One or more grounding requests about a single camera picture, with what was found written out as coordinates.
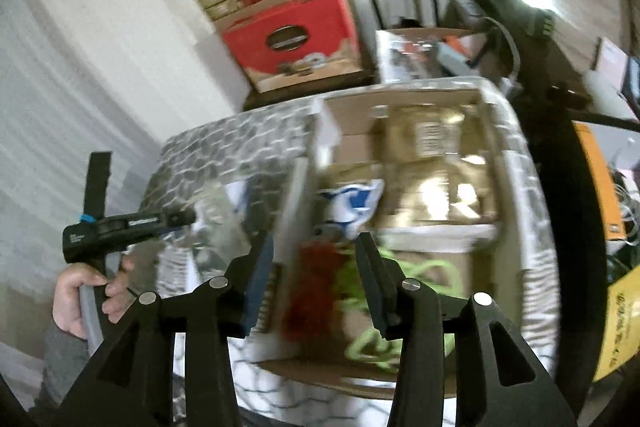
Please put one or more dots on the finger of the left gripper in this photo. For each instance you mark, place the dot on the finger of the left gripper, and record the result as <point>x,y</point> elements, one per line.
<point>98,174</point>

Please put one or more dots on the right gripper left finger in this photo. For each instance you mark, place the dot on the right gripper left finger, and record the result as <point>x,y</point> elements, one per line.
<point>248,277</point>

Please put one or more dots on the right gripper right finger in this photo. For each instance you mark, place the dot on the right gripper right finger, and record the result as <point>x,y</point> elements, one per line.
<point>392,307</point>

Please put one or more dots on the blue white figurine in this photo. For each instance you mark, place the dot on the blue white figurine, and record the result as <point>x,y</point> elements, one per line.
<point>346,209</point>

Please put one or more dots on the white cardboard tray box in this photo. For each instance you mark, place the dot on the white cardboard tray box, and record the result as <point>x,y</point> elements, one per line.
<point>325,315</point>

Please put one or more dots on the small gold foil packet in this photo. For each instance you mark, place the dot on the small gold foil packet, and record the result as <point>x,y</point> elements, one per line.
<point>356,159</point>

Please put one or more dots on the large gold foil bag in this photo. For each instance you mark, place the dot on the large gold foil bag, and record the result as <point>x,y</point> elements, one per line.
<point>438,168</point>

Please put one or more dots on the person left hand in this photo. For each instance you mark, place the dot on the person left hand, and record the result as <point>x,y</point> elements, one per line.
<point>66,310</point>

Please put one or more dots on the black storage bin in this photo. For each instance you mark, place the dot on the black storage bin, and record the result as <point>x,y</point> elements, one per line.
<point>578,234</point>

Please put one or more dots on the yellow black booklet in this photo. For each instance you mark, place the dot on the yellow black booklet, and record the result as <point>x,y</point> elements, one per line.
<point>622,324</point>

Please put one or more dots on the orange white box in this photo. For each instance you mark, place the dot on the orange white box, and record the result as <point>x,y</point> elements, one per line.
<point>613,225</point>

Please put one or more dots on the red collection gift bag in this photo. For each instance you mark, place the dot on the red collection gift bag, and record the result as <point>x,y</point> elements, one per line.
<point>295,42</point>

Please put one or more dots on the cluttered cardboard box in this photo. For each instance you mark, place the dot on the cluttered cardboard box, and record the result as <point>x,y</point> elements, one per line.
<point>408,54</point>

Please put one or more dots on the pink box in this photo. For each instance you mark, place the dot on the pink box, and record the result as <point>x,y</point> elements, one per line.
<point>611,63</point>

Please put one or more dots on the bright lamp device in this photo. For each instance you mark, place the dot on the bright lamp device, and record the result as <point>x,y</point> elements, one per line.
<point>535,17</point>

